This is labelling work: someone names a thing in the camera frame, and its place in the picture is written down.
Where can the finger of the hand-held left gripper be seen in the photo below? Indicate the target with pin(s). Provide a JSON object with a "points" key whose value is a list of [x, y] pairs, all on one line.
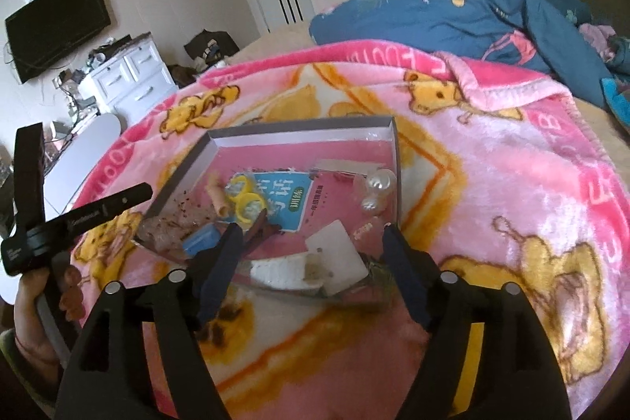
{"points": [[113, 206]]}

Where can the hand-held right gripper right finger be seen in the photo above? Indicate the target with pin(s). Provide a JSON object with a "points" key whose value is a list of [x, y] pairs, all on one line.
{"points": [[408, 277]]}

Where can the black bag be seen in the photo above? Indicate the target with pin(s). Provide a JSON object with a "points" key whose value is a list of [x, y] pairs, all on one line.
{"points": [[211, 46]]}

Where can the small blue box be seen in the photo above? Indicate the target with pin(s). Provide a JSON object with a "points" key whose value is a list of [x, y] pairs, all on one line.
{"points": [[202, 240]]}

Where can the teal cloth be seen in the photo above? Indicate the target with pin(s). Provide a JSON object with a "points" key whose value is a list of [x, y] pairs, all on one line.
{"points": [[617, 102]]}

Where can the person's left forearm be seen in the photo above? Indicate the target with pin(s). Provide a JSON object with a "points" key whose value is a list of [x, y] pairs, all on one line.
{"points": [[24, 380]]}

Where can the brown hair clip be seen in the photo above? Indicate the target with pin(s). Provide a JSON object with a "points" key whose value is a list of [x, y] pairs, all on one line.
{"points": [[261, 228]]}

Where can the silver bar hair clip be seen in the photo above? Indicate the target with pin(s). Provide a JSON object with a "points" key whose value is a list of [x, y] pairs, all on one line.
{"points": [[344, 166]]}

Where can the grey cardboard tray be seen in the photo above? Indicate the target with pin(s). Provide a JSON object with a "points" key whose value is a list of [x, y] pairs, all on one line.
{"points": [[295, 132]]}

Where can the purple clothes pile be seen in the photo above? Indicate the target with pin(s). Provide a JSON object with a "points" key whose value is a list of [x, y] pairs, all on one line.
{"points": [[598, 41]]}

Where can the person's left hand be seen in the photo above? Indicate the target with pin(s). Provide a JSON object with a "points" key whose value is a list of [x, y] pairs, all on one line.
{"points": [[29, 326]]}

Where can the blue floral quilt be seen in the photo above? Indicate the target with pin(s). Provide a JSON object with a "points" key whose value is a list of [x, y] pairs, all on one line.
{"points": [[443, 21]]}

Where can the beige ribbed band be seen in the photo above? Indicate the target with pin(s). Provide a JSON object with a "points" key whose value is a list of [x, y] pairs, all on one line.
{"points": [[219, 196]]}

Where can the pink printed blanket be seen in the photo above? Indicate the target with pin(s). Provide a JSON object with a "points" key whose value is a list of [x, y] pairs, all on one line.
{"points": [[492, 184]]}

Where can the black television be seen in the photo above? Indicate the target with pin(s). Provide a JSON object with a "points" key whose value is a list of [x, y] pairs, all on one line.
{"points": [[59, 26]]}

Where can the white drawer cabinet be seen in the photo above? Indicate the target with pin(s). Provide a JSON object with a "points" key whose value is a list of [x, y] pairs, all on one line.
{"points": [[138, 80]]}

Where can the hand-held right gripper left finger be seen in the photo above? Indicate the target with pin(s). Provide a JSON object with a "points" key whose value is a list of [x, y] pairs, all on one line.
{"points": [[216, 282]]}

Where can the white jewelry card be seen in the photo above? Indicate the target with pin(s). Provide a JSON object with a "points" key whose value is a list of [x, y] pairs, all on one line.
{"points": [[337, 257]]}

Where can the white oval table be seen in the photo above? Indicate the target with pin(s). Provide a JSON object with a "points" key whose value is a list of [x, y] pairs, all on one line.
{"points": [[88, 154]]}

